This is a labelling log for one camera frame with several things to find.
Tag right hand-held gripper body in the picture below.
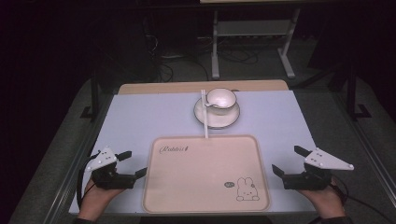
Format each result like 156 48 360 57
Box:
282 147 355 190

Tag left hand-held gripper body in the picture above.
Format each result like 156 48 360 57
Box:
86 146 138 190

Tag person's left hand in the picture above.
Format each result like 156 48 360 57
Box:
77 179 126 222

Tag person's right hand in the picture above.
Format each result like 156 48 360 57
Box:
298 179 347 220

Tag pale blue table mat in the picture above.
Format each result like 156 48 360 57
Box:
68 90 318 216

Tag beige tray with rabbit print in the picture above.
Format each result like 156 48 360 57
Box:
142 133 271 215

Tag black metal stand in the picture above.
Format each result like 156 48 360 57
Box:
346 60 373 122
79 70 101 122

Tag white plate with dark rim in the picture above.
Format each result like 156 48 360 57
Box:
193 96 241 131

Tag white bowl with dark rim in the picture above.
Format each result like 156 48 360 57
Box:
205 88 237 111

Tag white chopstick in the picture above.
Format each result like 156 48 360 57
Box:
203 89 209 139
200 89 208 139

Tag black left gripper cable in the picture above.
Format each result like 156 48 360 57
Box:
76 152 98 210

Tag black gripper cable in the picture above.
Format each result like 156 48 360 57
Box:
76 152 98 210
329 181 396 224

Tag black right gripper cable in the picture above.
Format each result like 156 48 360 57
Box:
329 181 396 224

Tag black floor cables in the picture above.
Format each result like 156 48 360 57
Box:
154 43 261 82

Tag white metal desk frame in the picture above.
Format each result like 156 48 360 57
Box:
211 8 302 80

